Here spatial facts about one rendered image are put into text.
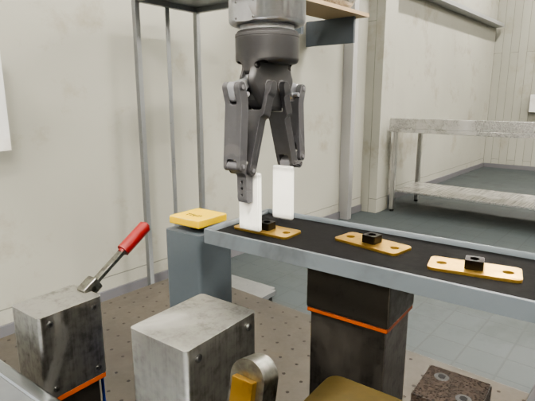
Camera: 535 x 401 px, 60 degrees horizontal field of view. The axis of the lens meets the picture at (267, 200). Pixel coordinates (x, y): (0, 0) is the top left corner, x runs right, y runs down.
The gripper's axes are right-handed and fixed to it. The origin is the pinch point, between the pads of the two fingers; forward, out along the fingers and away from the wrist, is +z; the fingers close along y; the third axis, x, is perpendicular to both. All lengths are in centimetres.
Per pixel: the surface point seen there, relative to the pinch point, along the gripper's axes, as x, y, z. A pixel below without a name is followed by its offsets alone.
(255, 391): 12.9, 18.9, 11.1
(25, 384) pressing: -16.7, 24.2, 19.6
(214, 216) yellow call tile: -10.7, -1.6, 3.9
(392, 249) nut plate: 16.0, -1.6, 3.7
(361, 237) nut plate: 11.2, -3.6, 3.7
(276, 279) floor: -157, -221, 120
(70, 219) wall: -227, -102, 59
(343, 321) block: 12.4, 2.5, 11.7
